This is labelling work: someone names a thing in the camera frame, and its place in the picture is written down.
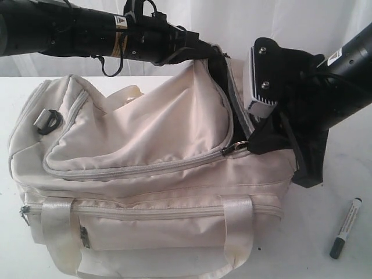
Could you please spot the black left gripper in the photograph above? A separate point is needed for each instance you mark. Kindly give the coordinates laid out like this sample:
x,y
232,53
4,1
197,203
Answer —
x,y
152,39

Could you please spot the white backdrop curtain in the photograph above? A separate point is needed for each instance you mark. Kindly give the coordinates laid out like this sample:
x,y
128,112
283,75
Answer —
x,y
313,26

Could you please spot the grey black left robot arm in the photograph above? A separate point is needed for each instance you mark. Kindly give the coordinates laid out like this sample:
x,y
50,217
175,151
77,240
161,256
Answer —
x,y
71,124

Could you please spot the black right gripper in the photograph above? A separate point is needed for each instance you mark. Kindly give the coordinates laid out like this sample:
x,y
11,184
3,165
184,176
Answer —
x,y
301,93

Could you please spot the cream fabric duffel bag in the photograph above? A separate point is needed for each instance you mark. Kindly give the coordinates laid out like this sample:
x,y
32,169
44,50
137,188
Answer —
x,y
195,218

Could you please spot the white marker black cap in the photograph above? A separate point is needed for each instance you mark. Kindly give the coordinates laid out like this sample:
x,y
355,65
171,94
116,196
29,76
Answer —
x,y
345,229

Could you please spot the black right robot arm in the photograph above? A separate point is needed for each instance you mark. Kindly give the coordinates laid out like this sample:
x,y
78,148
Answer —
x,y
348,75

